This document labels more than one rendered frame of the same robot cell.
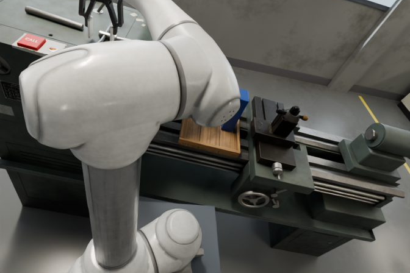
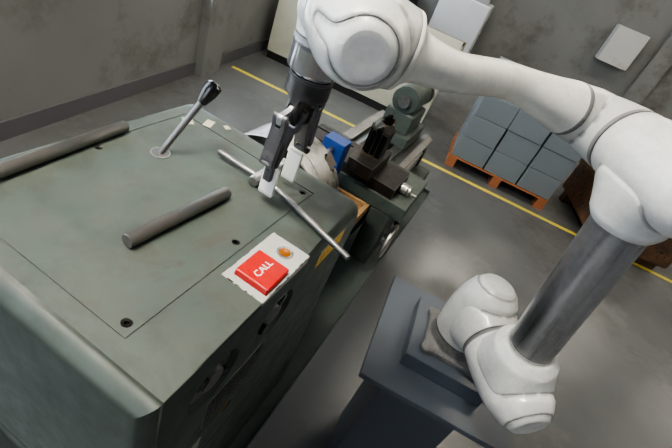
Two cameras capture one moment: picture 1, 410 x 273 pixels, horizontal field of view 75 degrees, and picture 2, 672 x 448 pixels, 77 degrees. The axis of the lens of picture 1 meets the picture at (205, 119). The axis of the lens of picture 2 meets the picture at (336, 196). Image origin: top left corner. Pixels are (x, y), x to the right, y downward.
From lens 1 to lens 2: 105 cm
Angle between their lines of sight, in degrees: 48
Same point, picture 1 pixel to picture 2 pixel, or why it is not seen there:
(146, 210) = (385, 344)
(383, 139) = (418, 100)
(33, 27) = (198, 255)
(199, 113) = not seen: hidden behind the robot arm
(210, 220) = (411, 289)
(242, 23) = (37, 36)
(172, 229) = (505, 294)
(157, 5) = (554, 82)
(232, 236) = not seen: hidden behind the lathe
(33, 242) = not seen: outside the picture
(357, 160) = (402, 134)
